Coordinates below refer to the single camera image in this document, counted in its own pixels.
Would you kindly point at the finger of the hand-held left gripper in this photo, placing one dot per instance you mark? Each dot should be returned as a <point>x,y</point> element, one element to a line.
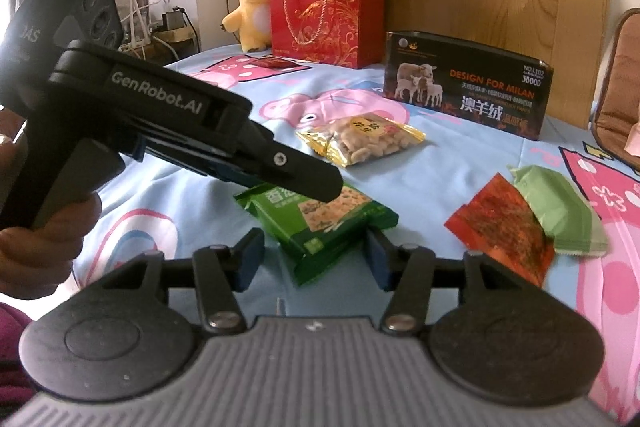
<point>300,174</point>

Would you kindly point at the black power adapter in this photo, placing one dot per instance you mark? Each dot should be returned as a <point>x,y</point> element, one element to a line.
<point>174,19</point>

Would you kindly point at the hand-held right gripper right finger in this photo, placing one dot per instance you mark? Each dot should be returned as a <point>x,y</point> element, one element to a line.
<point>375,259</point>

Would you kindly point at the small red flat packet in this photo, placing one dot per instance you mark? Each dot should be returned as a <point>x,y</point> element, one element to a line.
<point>272,63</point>

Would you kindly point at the yellow plush duck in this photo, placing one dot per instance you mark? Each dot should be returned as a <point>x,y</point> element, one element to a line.
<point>252,7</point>

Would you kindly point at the bright green cracker packet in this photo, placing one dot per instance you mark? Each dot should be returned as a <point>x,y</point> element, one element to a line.
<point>320,224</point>

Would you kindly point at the yellow peanut packet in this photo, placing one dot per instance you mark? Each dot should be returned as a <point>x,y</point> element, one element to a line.
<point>360,139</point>

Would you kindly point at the cartoon pig printed bedsheet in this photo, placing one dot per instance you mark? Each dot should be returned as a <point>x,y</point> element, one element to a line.
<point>450,157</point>

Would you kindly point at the person's purple clothing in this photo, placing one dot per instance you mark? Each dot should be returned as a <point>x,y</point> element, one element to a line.
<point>10,337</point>

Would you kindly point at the light green snack packet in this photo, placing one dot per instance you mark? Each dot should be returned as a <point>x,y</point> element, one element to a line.
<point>560,207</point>

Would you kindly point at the red snack packet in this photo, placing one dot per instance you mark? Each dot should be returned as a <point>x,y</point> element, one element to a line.
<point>500,227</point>

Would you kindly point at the brown seat cushion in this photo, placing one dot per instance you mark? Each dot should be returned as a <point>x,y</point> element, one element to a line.
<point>615,82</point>

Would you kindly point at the black tin box sheep print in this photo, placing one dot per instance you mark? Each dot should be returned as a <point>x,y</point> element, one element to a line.
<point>475,77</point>

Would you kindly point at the person's left hand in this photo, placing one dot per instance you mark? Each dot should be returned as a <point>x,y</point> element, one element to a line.
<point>45,252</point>

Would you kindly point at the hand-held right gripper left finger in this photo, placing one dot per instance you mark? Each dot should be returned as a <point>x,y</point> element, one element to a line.
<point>250,257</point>

